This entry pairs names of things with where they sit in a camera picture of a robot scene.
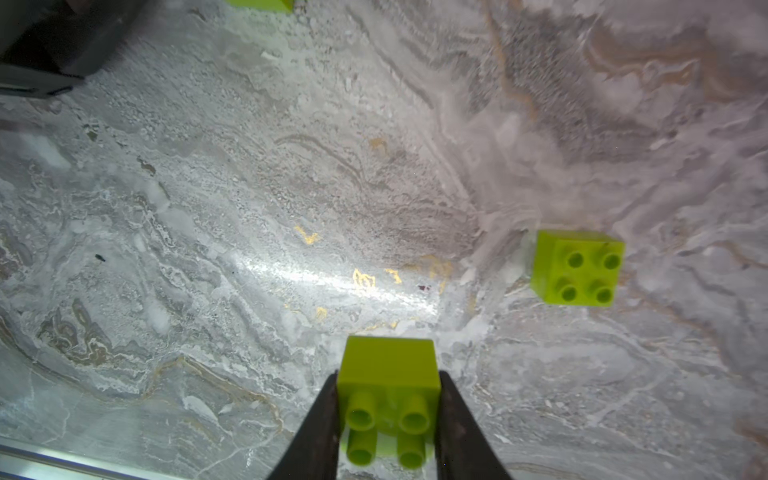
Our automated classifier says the green lego brick base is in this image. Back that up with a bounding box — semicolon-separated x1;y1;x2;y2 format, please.
228;0;294;13

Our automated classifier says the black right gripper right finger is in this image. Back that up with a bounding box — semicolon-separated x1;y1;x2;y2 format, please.
435;370;513;480

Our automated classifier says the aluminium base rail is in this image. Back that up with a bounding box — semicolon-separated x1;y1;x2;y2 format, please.
1;437;176;480

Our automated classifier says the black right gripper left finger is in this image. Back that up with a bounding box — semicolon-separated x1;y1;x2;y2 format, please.
267;372;341;480

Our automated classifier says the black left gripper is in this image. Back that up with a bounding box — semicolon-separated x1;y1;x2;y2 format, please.
1;0;146;98

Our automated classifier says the green lego brick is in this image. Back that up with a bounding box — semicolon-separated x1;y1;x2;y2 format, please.
337;336;441;470
531;229;625;307

